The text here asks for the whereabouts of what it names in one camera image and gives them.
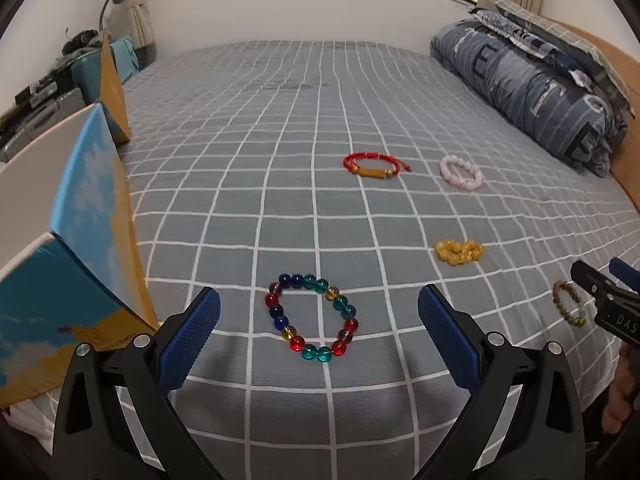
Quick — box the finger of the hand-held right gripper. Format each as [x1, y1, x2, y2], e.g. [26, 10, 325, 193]
[609, 257, 640, 296]
[571, 260, 609, 306]

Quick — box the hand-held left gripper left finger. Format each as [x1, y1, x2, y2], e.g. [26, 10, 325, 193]
[52, 286, 222, 480]

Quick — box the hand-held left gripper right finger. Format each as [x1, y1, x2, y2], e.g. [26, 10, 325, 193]
[417, 284, 586, 480]

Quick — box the brown bead bracelet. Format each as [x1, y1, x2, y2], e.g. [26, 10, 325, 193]
[552, 280, 588, 328]

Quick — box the yellow bead bracelet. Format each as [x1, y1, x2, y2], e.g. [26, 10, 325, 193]
[434, 239, 485, 266]

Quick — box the multicolour glass bead bracelet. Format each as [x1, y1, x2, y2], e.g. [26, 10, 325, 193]
[265, 273, 360, 362]

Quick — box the pale pink bead bracelet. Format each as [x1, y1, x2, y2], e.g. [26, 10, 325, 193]
[440, 155, 484, 191]

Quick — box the blue and yellow cardboard box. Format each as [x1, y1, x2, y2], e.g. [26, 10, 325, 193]
[0, 30, 161, 408]

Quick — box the red cord bracelet gold tube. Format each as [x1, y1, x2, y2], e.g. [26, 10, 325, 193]
[343, 152, 414, 181]

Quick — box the person's right hand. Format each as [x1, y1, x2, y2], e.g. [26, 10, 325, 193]
[602, 342, 640, 436]

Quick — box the folded blue-grey printed quilt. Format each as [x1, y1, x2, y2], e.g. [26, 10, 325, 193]
[430, 19, 628, 177]

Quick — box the wooden headboard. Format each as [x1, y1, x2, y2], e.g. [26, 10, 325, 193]
[540, 15, 640, 206]

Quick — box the grey checked bed sheet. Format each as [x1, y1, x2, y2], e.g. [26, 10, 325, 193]
[10, 40, 640, 480]

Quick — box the grey checked pillow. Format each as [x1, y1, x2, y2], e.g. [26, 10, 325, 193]
[470, 0, 636, 116]

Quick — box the grey suitcase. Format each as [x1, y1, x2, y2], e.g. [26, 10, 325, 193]
[0, 87, 90, 161]

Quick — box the teal suitcase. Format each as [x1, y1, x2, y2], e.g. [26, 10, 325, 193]
[67, 52, 107, 106]

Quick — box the teal cloth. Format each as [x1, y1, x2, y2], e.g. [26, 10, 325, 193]
[109, 37, 141, 83]

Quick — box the stack of black electronics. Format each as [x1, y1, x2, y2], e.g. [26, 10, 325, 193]
[12, 67, 71, 111]

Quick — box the pile of clothes and headphones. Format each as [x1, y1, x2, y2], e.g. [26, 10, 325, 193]
[60, 27, 102, 56]

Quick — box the beige curtain with tieback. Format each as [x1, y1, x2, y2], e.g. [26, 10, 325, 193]
[122, 0, 160, 61]

